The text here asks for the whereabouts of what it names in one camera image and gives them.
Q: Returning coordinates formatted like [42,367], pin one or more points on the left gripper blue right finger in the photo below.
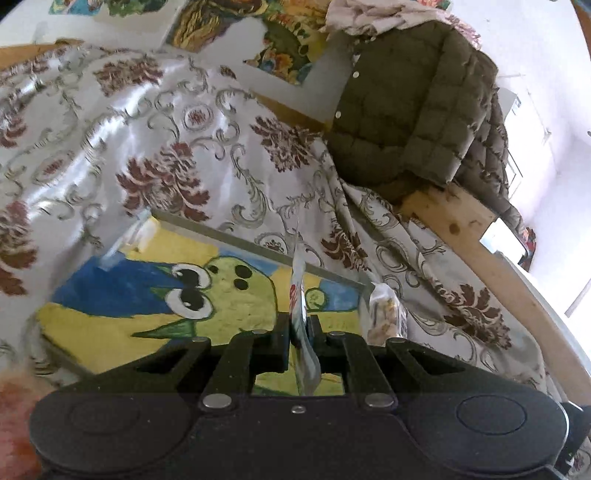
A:
[349,356]

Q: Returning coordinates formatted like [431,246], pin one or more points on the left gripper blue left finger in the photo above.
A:
[247,355]

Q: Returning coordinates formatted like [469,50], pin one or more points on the white green snack pouch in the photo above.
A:
[307,367]

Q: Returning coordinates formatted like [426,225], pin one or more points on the nut bar clear packet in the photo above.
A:
[388,316]

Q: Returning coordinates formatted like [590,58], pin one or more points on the grey tray with painted liner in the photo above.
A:
[179,281]

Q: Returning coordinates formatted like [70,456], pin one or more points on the olive quilted down jacket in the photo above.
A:
[421,107]

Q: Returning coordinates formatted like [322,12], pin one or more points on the floral satin bedspread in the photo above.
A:
[184,152]

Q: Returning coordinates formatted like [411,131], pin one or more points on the pink floral cloth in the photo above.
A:
[376,17]

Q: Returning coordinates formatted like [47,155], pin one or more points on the blond boy poster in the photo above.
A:
[125,8]

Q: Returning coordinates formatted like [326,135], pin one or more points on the anime girl poster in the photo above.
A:
[75,7]

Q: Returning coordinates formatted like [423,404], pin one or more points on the wooden bed frame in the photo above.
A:
[485,258]

